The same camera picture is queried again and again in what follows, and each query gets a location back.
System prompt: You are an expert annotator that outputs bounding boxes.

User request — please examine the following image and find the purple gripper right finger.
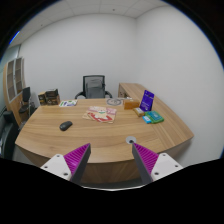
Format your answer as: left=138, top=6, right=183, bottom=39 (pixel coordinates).
left=132, top=143, right=182, bottom=184

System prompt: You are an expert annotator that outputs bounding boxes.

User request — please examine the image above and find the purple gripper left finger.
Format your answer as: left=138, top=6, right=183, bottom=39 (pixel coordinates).
left=41, top=144, right=91, bottom=185

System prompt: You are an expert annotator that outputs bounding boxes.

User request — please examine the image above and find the black computer mouse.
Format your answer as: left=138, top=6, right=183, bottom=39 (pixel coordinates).
left=59, top=121, right=73, bottom=131

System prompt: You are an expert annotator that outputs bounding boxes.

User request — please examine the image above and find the green flat box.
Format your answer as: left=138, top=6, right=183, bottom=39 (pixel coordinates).
left=145, top=111, right=164, bottom=124

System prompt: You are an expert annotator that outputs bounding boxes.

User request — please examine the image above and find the small blue box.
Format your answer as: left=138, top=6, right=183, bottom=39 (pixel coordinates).
left=142, top=116, right=152, bottom=124

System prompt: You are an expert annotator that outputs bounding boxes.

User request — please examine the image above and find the wooden office desk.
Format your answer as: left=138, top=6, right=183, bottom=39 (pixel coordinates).
left=14, top=82, right=195, bottom=185

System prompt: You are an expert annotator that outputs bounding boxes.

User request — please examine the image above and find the small tan box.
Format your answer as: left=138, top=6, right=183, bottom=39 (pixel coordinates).
left=133, top=108, right=144, bottom=117

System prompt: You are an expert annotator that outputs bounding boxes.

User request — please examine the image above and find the green white booklet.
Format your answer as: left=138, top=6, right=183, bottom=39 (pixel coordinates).
left=59, top=100, right=78, bottom=107

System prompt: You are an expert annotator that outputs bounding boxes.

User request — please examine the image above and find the purple standing sign card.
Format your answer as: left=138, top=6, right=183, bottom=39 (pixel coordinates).
left=140, top=90, right=154, bottom=112

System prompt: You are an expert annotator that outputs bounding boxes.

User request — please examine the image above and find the orange brown box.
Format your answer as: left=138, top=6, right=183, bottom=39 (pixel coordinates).
left=123, top=99, right=140, bottom=109

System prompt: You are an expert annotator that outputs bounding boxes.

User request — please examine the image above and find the black chair at left edge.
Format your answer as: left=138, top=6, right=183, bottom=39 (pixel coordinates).
left=0, top=111, right=19, bottom=160

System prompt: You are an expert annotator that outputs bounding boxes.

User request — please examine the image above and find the black side chair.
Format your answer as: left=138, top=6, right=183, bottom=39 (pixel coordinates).
left=19, top=87, right=35, bottom=121

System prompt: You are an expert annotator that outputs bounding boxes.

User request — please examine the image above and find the small dark box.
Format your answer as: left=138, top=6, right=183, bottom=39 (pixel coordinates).
left=38, top=92, right=47, bottom=106

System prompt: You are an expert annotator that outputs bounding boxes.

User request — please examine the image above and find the grey mesh office chair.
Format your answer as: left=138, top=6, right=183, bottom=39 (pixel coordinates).
left=75, top=75, right=112, bottom=99

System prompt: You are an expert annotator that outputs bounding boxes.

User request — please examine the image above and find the wooden bookshelf cabinet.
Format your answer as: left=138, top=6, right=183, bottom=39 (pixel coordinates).
left=3, top=57, right=26, bottom=125

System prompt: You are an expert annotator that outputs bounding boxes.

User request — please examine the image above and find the grey desk cable grommet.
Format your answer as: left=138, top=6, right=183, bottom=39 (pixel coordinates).
left=126, top=136, right=137, bottom=144

